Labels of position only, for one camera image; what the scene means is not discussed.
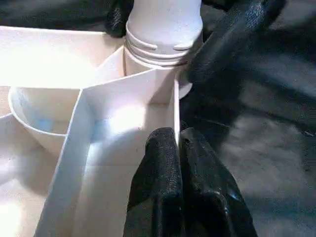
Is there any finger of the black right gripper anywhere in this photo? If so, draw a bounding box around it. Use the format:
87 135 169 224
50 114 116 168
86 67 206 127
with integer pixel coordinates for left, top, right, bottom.
184 0 287 84
106 0 134 38

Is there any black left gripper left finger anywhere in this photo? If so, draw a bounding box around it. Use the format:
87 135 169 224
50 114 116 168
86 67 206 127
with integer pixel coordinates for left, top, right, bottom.
127 127 185 237

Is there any white plastic table top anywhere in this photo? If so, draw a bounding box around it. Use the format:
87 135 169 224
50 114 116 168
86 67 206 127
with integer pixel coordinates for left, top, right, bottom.
0 25 194 237

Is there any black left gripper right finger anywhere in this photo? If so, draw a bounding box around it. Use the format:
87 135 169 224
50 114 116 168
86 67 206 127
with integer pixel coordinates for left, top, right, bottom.
179 126 258 237

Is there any white plastic table leg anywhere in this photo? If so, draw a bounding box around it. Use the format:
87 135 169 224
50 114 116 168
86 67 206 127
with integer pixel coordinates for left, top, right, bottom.
124 0 205 68

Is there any black plastic mat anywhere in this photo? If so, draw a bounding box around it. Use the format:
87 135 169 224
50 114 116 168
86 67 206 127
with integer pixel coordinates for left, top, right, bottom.
0 0 316 237

